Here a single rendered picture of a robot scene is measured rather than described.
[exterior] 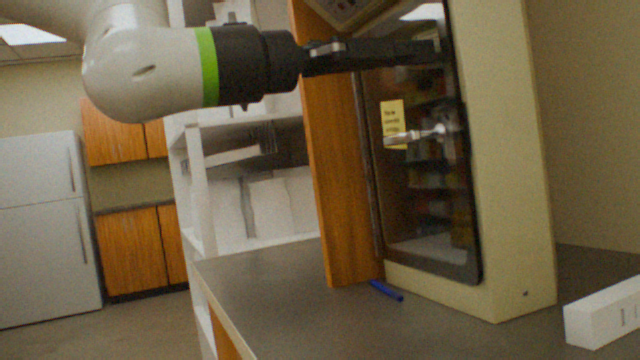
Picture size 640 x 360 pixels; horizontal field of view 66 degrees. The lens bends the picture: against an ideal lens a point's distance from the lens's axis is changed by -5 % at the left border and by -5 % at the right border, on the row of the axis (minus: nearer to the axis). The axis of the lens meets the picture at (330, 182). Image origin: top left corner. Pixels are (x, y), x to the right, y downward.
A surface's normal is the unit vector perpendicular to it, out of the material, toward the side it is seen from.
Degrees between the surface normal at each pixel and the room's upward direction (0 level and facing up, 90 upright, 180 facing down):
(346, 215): 90
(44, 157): 90
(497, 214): 90
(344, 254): 90
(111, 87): 110
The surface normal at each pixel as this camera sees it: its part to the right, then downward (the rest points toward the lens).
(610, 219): -0.93, 0.15
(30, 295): 0.35, 0.00
